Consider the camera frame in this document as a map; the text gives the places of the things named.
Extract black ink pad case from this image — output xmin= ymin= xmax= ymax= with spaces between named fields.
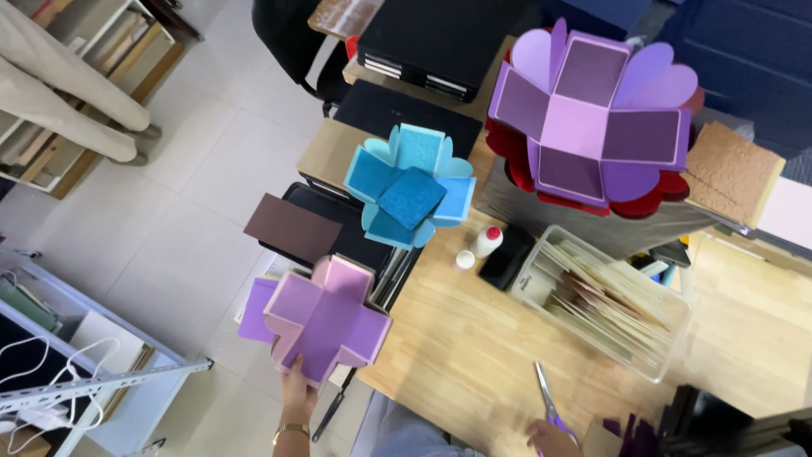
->
xmin=477 ymin=225 xmax=538 ymax=292

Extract grey metal rack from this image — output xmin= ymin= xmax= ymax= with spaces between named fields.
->
xmin=0 ymin=246 xmax=214 ymax=457

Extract red paper explosion box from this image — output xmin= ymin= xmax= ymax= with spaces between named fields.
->
xmin=484 ymin=117 xmax=706 ymax=220

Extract black handled tool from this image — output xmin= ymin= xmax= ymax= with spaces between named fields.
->
xmin=310 ymin=367 xmax=357 ymax=443

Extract stack of black boards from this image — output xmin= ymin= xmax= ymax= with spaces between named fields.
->
xmin=657 ymin=383 xmax=812 ymax=457

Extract white glue bottle red cap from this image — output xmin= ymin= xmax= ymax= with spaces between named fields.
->
xmin=469 ymin=225 xmax=505 ymax=259

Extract purple handled scissors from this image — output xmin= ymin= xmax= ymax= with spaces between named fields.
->
xmin=534 ymin=361 xmax=579 ymax=457

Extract black chair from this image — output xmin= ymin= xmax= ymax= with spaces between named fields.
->
xmin=251 ymin=0 xmax=354 ymax=119

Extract stack of black trays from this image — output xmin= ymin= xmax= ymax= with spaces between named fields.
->
xmin=278 ymin=182 xmax=423 ymax=313

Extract wooden shelf with papers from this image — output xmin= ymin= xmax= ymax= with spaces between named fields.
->
xmin=0 ymin=0 xmax=205 ymax=201

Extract person's left hand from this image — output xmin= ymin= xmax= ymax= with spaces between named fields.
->
xmin=281 ymin=354 xmax=319 ymax=427

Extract wooden board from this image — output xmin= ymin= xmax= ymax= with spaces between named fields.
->
xmin=307 ymin=0 xmax=385 ymax=43

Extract black drawer organizer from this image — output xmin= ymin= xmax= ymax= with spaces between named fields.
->
xmin=357 ymin=0 xmax=530 ymax=104

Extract person's jeans leg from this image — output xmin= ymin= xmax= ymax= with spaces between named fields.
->
xmin=370 ymin=400 xmax=486 ymax=457

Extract clear plastic bin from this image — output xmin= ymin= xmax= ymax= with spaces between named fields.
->
xmin=510 ymin=224 xmax=694 ymax=384

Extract pale pink sheet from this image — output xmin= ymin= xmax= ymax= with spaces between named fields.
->
xmin=756 ymin=176 xmax=812 ymax=253

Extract white cable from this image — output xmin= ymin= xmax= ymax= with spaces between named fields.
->
xmin=0 ymin=335 xmax=121 ymax=454

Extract navy blue sofa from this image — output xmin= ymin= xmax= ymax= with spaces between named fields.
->
xmin=539 ymin=0 xmax=812 ymax=162

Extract black paper stack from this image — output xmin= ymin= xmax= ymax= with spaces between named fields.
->
xmin=332 ymin=79 xmax=484 ymax=161

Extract tan textured cardboard box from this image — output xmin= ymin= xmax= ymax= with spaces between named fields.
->
xmin=681 ymin=121 xmax=787 ymax=230

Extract bundle of beige paper cards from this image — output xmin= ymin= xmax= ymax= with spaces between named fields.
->
xmin=532 ymin=240 xmax=673 ymax=372

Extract purple paper sheet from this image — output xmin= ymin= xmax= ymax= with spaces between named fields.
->
xmin=237 ymin=277 xmax=281 ymax=344

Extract person's right hand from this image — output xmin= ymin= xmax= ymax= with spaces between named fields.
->
xmin=525 ymin=419 xmax=582 ymax=457

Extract brown card sheet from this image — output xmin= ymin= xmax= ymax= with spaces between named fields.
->
xmin=244 ymin=193 xmax=344 ymax=265

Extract brown cardboard piece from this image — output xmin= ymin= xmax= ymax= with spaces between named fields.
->
xmin=581 ymin=418 xmax=625 ymax=457

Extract dark purple paper pieces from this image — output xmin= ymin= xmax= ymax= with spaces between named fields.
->
xmin=601 ymin=413 xmax=662 ymax=457

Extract large purple paper explosion box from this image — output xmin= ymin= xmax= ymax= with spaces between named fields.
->
xmin=487 ymin=17 xmax=699 ymax=208

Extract gold wrist bracelet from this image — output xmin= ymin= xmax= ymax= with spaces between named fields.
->
xmin=273 ymin=423 xmax=311 ymax=445

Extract blue paper explosion box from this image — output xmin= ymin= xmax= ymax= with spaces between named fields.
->
xmin=343 ymin=123 xmax=477 ymax=251

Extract pink purple cross paper box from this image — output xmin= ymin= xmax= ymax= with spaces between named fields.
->
xmin=263 ymin=254 xmax=393 ymax=389

